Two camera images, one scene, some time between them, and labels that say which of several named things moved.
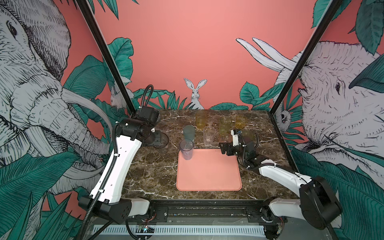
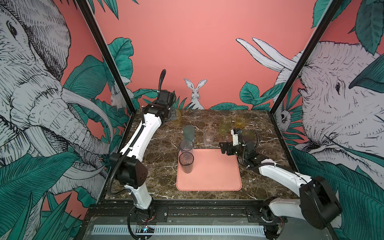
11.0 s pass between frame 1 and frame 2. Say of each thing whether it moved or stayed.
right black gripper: stayed
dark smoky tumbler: moved
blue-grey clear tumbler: stayed
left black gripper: moved
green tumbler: stayed
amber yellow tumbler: moved
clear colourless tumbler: stayed
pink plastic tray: stayed
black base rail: stayed
